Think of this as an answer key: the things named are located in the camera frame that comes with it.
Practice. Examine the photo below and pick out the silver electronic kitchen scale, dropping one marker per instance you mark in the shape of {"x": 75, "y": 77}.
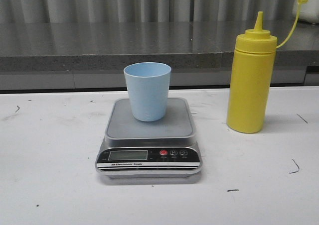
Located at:
{"x": 162, "y": 151}

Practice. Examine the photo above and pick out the grey steel counter shelf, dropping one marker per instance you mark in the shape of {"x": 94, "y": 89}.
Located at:
{"x": 92, "y": 56}

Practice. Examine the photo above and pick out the light blue plastic cup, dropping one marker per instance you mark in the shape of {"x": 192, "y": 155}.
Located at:
{"x": 148, "y": 84}

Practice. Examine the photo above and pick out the yellow squeeze bottle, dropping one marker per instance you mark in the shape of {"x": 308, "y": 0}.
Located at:
{"x": 252, "y": 68}

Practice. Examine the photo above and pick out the white container on shelf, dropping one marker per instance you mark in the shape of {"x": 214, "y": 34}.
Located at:
{"x": 309, "y": 11}

